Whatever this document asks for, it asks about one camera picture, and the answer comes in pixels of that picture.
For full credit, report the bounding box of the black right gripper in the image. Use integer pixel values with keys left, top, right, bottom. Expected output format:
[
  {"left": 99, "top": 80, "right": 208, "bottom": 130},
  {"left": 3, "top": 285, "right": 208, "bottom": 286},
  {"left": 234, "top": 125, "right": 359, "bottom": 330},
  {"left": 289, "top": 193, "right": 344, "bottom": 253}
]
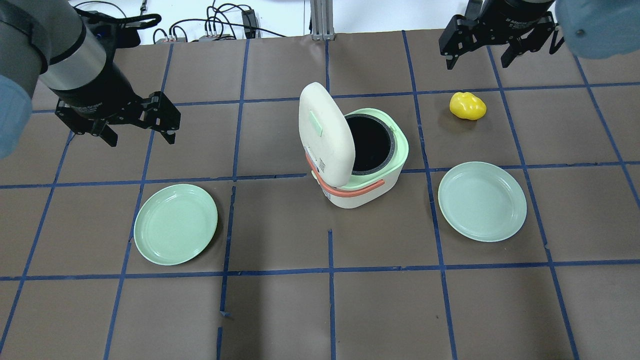
[{"left": 439, "top": 0, "right": 556, "bottom": 70}]

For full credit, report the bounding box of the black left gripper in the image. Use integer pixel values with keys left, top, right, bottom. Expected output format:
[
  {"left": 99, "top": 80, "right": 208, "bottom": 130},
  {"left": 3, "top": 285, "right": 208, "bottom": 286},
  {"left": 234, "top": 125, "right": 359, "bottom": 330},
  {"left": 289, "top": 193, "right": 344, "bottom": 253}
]
[{"left": 54, "top": 75, "right": 182, "bottom": 147}]

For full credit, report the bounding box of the cream rice cooker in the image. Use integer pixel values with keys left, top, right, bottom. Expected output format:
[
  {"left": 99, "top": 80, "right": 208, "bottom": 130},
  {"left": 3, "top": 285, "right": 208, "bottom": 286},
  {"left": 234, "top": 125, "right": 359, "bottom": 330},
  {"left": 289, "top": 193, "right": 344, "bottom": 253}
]
[{"left": 298, "top": 82, "right": 409, "bottom": 209}]

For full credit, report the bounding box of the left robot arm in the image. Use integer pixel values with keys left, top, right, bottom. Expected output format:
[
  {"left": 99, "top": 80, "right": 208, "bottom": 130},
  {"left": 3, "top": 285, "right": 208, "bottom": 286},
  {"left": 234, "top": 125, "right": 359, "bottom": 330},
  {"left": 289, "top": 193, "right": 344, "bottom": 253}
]
[{"left": 0, "top": 0, "right": 181, "bottom": 158}]

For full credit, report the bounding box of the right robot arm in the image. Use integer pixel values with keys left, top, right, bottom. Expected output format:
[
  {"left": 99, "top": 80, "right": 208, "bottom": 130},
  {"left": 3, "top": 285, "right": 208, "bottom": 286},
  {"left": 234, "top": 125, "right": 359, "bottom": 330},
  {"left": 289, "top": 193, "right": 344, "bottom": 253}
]
[{"left": 438, "top": 0, "right": 640, "bottom": 69}]

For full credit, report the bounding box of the green plate near left arm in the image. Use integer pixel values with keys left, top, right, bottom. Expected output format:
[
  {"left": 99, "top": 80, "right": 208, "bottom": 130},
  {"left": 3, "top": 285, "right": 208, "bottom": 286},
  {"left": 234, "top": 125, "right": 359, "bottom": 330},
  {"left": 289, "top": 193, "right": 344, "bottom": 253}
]
[{"left": 133, "top": 183, "right": 218, "bottom": 266}]

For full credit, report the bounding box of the green plate near right arm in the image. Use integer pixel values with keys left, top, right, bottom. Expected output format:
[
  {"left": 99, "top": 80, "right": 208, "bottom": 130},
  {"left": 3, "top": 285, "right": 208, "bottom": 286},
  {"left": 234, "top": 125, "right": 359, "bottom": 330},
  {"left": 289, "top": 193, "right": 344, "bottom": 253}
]
[{"left": 438, "top": 161, "right": 528, "bottom": 243}]

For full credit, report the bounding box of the yellow bell pepper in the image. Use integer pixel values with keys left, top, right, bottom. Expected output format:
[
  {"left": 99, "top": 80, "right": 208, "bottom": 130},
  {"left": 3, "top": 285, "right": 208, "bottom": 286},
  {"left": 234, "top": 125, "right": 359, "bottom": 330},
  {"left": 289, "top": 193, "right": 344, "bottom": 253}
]
[{"left": 449, "top": 92, "right": 487, "bottom": 121}]

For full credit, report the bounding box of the aluminium frame post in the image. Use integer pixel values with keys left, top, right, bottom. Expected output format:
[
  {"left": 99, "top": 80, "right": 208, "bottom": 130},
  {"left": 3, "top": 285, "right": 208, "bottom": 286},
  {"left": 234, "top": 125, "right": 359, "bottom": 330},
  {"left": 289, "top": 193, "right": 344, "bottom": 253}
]
[{"left": 310, "top": 0, "right": 336, "bottom": 41}]

